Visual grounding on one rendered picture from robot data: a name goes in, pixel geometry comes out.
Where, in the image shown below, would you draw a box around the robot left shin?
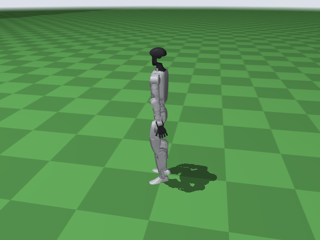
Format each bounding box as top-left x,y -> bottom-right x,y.
154,150 -> 166,179

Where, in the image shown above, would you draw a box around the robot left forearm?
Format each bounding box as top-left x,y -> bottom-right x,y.
151,99 -> 163,127

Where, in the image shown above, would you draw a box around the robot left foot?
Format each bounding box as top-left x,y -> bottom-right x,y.
149,175 -> 169,185

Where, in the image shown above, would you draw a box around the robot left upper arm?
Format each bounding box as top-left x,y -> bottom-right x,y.
149,73 -> 161,104

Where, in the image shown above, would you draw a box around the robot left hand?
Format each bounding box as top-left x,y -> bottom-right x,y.
155,121 -> 168,138

